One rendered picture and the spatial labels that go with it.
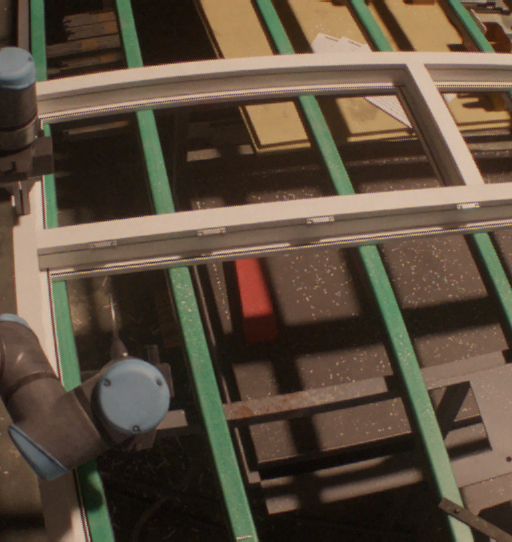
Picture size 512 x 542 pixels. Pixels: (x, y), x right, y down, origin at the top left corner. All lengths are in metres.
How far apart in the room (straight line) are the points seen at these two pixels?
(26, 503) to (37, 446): 1.26
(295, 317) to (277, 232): 0.32
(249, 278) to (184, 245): 0.33
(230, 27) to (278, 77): 0.61
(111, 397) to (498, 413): 0.74
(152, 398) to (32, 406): 0.16
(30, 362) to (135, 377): 0.16
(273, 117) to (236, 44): 0.31
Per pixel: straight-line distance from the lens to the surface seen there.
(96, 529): 1.49
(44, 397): 1.26
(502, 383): 1.72
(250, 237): 1.77
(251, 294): 2.03
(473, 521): 1.55
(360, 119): 2.41
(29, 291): 1.66
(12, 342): 1.29
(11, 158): 1.61
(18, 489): 2.51
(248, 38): 2.62
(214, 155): 2.31
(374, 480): 1.91
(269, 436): 1.89
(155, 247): 1.74
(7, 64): 1.53
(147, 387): 1.22
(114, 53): 3.08
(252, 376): 1.96
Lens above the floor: 2.23
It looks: 51 degrees down
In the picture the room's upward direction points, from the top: 5 degrees clockwise
